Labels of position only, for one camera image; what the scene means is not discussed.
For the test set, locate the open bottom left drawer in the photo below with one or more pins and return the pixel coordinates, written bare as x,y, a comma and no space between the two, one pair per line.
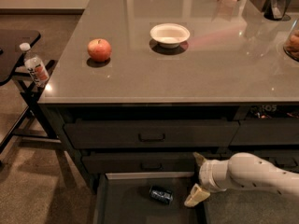
125,199

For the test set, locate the glass jar with snacks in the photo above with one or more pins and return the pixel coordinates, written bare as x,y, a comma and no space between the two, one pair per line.
291,45

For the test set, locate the middle right drawer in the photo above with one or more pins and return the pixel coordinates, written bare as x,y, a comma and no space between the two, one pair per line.
286,159

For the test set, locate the middle left drawer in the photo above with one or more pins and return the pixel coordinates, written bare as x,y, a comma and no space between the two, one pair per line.
139,162

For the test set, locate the dark counter cabinet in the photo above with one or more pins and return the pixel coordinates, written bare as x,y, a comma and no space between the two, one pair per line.
232,61

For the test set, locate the clear plastic water bottle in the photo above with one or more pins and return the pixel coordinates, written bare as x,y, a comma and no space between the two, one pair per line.
35,66

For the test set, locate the top right drawer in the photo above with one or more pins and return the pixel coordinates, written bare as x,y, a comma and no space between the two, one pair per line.
267,132

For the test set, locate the blue pepsi can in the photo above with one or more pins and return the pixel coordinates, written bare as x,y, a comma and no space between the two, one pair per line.
160,194

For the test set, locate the top left drawer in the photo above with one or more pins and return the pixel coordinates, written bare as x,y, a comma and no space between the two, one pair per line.
150,133

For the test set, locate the black side table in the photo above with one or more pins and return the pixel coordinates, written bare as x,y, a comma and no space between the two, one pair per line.
12,68

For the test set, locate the white bowl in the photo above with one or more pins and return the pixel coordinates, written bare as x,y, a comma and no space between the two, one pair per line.
168,35

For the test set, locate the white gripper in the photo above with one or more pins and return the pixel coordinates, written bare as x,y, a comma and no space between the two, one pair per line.
206,175

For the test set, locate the snack packets in drawer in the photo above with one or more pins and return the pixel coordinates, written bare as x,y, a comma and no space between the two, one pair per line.
274,111

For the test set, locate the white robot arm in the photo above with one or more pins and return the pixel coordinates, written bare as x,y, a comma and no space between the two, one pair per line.
243,171

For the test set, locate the red apple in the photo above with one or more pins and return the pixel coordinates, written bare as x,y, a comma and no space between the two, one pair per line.
99,50

